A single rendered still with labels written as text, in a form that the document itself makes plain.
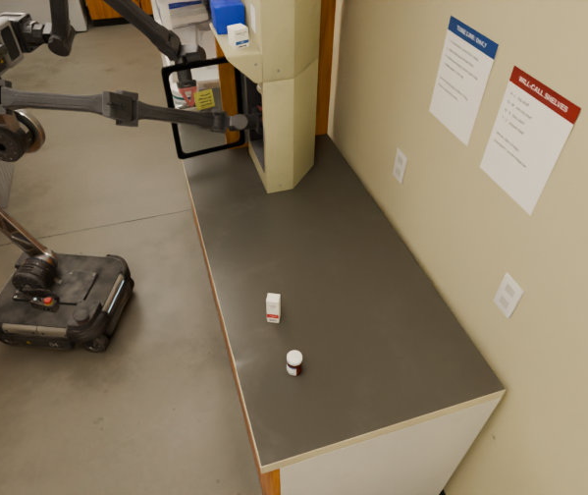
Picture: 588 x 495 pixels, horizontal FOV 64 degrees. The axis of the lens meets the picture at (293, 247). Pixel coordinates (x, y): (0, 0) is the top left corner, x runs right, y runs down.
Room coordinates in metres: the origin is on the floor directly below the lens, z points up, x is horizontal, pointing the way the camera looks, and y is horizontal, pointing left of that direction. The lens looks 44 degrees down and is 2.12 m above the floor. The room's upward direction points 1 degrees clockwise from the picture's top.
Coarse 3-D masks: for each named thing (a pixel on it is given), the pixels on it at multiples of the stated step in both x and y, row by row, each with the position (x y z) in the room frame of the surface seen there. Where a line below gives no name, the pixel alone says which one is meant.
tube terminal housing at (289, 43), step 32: (256, 0) 1.56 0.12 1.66; (288, 0) 1.55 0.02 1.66; (320, 0) 1.72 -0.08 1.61; (256, 32) 1.58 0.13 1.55; (288, 32) 1.55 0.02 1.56; (288, 64) 1.55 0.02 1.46; (288, 96) 1.55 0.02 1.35; (288, 128) 1.55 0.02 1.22; (256, 160) 1.68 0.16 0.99; (288, 160) 1.55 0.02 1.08
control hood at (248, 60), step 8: (216, 32) 1.69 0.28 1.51; (224, 40) 1.62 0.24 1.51; (248, 40) 1.62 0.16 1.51; (224, 48) 1.55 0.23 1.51; (232, 48) 1.55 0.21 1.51; (248, 48) 1.56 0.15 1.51; (256, 48) 1.56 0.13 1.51; (232, 56) 1.49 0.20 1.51; (240, 56) 1.50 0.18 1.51; (248, 56) 1.51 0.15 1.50; (256, 56) 1.51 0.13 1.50; (240, 64) 1.50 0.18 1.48; (248, 64) 1.51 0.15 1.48; (256, 64) 1.51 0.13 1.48; (248, 72) 1.51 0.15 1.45; (256, 72) 1.51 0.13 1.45; (256, 80) 1.51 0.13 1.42
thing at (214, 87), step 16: (176, 64) 1.71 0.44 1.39; (224, 64) 1.78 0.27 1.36; (176, 80) 1.70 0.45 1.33; (192, 80) 1.73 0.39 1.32; (208, 80) 1.75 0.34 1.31; (224, 80) 1.78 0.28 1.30; (176, 96) 1.69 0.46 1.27; (192, 96) 1.72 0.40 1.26; (208, 96) 1.75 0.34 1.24; (224, 96) 1.78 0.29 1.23; (192, 128) 1.71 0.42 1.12; (192, 144) 1.71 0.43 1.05; (208, 144) 1.74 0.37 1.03
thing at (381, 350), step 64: (192, 192) 1.52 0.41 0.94; (256, 192) 1.52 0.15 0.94; (320, 192) 1.53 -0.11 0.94; (256, 256) 1.16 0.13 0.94; (320, 256) 1.16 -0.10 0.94; (384, 256) 1.16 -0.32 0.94; (256, 320) 0.88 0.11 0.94; (320, 320) 0.88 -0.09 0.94; (384, 320) 0.89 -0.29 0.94; (448, 320) 0.89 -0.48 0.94; (256, 384) 0.66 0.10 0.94; (320, 384) 0.66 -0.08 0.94; (384, 384) 0.67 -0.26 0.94; (448, 384) 0.67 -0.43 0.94; (256, 448) 0.49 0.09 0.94; (320, 448) 0.49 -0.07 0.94
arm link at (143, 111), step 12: (132, 96) 1.43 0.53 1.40; (132, 108) 1.44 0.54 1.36; (144, 108) 1.43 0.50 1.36; (156, 108) 1.46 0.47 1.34; (168, 108) 1.49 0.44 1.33; (120, 120) 1.37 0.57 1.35; (132, 120) 1.40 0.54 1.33; (156, 120) 1.46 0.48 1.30; (168, 120) 1.47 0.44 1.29; (180, 120) 1.50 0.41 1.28; (192, 120) 1.53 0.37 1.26; (204, 120) 1.57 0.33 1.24; (216, 120) 1.61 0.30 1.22
